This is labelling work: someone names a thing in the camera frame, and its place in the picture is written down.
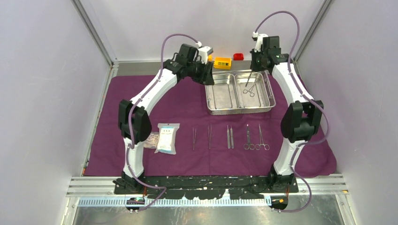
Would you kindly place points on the steel surgical scissors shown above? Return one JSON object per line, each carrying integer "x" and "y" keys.
{"x": 261, "y": 143}
{"x": 248, "y": 145}

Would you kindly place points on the steel instrument tray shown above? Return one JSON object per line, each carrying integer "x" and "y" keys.
{"x": 225, "y": 97}

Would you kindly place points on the steel tweezers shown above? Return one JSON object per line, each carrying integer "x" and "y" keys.
{"x": 194, "y": 131}
{"x": 209, "y": 130}

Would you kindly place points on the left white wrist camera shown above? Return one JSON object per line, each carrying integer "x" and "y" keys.
{"x": 204, "y": 52}

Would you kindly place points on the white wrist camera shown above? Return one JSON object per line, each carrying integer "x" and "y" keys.
{"x": 258, "y": 38}
{"x": 204, "y": 52}

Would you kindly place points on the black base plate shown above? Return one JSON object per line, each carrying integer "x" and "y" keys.
{"x": 202, "y": 187}

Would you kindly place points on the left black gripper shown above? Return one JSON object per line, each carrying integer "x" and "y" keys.
{"x": 206, "y": 77}

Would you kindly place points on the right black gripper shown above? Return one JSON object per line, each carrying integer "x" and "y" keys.
{"x": 254, "y": 68}

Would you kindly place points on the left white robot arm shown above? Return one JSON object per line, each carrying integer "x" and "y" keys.
{"x": 133, "y": 115}

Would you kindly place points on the pink clear packet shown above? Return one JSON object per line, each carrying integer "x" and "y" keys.
{"x": 152, "y": 141}

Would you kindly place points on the purple cloth wrap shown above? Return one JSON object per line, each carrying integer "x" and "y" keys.
{"x": 186, "y": 104}

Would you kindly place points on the orange yellow toy block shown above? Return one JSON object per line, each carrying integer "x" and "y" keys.
{"x": 222, "y": 63}

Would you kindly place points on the white sterile pouch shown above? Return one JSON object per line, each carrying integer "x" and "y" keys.
{"x": 167, "y": 138}

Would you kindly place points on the red block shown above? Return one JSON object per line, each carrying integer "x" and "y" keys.
{"x": 238, "y": 56}

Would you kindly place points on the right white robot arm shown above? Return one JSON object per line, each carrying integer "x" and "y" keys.
{"x": 302, "y": 119}

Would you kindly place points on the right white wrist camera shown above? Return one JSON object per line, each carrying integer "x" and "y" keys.
{"x": 258, "y": 38}

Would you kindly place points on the steel tissue forceps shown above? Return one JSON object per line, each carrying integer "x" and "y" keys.
{"x": 248, "y": 79}

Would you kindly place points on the steel surgical forceps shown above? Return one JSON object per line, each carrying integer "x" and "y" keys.
{"x": 249, "y": 89}

